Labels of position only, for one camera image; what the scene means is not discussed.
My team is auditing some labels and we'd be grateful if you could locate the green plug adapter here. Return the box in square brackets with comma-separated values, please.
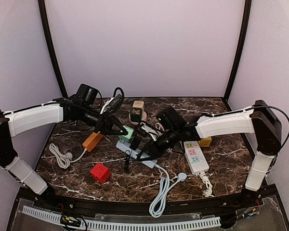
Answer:
[119, 125, 134, 142]

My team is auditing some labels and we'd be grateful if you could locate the orange power strip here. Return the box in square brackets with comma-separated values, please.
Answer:
[82, 132, 104, 152]

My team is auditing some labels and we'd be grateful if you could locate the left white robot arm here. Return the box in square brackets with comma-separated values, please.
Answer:
[0, 98, 128, 195]

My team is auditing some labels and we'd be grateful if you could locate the black front rail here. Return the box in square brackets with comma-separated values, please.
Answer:
[13, 184, 279, 218]

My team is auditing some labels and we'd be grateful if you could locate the white slotted cable duct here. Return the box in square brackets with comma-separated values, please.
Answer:
[22, 205, 221, 231]

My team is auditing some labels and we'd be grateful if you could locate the light blue cable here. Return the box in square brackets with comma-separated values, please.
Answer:
[148, 165, 188, 218]

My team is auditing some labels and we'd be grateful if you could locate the right black frame post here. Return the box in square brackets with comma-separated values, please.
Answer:
[223, 0, 252, 102]

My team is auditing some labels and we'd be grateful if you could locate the black adapter thin cable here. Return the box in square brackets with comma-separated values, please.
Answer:
[124, 149, 132, 172]

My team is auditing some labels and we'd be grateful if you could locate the left black frame post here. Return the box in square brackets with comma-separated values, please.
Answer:
[38, 0, 68, 98]

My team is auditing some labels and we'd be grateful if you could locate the beige cube socket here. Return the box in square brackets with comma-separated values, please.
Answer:
[132, 101, 145, 111]

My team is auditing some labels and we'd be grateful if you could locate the black plug adapter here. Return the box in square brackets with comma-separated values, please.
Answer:
[130, 136, 142, 150]

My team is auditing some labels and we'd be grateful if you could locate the red cube socket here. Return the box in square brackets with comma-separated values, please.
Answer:
[90, 163, 111, 184]

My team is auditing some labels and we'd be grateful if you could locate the white strip coiled cable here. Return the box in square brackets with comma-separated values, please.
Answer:
[198, 171, 214, 198]

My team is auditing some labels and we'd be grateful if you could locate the white power strip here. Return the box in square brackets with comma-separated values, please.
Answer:
[183, 141, 210, 175]

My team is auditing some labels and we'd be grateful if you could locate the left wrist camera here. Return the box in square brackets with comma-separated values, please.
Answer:
[76, 83, 99, 105]

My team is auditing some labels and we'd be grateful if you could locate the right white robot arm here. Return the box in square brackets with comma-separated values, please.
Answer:
[136, 100, 287, 191]

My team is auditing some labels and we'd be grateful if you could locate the light blue power strip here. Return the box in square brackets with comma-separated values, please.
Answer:
[116, 139, 157, 168]

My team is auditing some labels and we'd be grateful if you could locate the black frame post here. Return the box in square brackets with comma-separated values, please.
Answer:
[38, 0, 68, 98]
[223, 0, 252, 102]

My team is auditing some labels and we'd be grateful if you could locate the pink round socket base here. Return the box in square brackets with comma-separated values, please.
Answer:
[129, 112, 147, 125]

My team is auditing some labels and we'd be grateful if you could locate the yellow cube socket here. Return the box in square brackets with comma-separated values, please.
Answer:
[198, 137, 212, 147]

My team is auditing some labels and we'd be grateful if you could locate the orange strip white cable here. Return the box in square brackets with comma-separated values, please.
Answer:
[48, 143, 87, 169]

